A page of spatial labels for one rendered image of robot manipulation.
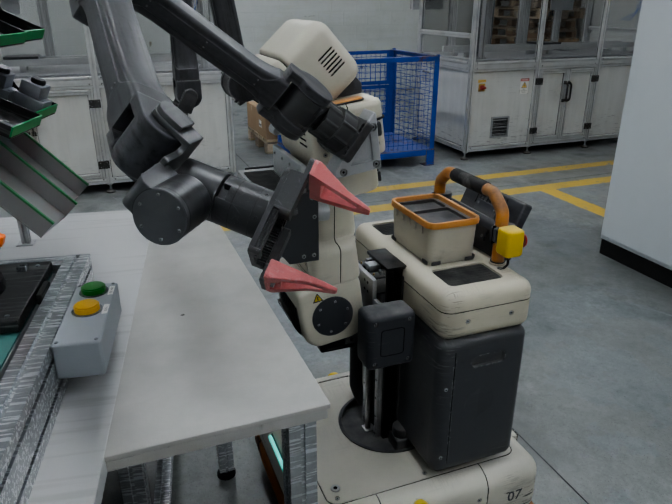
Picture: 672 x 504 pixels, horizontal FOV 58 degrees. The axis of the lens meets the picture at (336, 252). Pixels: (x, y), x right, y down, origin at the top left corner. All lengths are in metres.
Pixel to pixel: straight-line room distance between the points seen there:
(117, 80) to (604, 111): 6.48
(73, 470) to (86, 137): 4.34
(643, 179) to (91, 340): 3.18
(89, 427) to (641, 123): 3.24
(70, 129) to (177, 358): 4.12
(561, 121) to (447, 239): 5.17
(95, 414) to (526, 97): 5.71
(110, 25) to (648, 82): 3.15
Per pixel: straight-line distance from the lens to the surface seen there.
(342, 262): 1.42
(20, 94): 1.52
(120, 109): 0.72
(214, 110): 5.18
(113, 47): 0.81
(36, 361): 0.96
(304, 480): 1.07
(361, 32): 10.39
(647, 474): 2.34
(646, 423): 2.57
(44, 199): 1.46
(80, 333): 1.01
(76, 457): 0.93
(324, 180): 0.65
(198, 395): 1.00
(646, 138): 3.69
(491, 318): 1.49
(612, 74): 6.99
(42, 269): 1.24
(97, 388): 1.06
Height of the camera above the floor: 1.43
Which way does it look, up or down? 23 degrees down
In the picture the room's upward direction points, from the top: straight up
